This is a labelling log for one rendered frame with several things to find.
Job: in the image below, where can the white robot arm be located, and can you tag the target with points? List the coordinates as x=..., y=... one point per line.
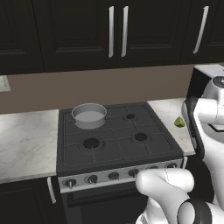
x=169, y=189

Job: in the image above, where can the grey metal pot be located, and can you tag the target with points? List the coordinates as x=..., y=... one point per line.
x=89, y=116

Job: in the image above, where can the black gas stove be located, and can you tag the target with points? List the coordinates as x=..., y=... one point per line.
x=116, y=145

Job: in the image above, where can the black stove knob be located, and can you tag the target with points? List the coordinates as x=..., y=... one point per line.
x=70, y=183
x=152, y=167
x=171, y=165
x=133, y=172
x=91, y=179
x=113, y=175

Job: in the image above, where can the green lemon wedge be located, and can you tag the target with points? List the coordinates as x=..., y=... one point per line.
x=179, y=122

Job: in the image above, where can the black oven door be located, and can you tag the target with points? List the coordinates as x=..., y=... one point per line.
x=105, y=208

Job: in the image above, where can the black base cupboard door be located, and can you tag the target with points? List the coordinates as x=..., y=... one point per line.
x=23, y=204
x=201, y=178

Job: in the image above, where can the black wall cupboard door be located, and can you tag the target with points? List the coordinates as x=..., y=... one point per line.
x=215, y=29
x=157, y=29
x=75, y=32
x=17, y=32

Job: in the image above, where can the white wall socket plate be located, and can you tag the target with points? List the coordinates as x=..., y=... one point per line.
x=3, y=83

